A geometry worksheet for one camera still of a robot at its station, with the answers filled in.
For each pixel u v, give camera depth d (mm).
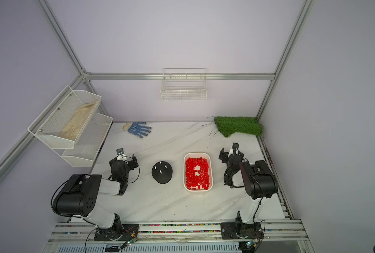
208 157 949
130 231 732
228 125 1110
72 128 766
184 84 1010
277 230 754
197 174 930
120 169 717
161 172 820
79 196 463
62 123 761
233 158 768
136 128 1166
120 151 804
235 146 820
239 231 672
